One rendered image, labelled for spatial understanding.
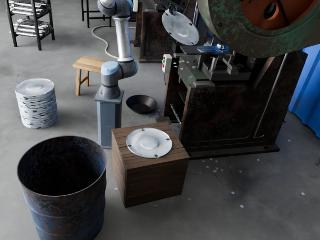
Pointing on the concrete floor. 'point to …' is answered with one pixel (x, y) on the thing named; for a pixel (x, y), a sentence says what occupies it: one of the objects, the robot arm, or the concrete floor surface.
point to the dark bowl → (141, 104)
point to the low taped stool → (85, 62)
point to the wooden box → (147, 168)
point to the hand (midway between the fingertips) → (175, 14)
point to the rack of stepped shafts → (26, 23)
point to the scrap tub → (65, 187)
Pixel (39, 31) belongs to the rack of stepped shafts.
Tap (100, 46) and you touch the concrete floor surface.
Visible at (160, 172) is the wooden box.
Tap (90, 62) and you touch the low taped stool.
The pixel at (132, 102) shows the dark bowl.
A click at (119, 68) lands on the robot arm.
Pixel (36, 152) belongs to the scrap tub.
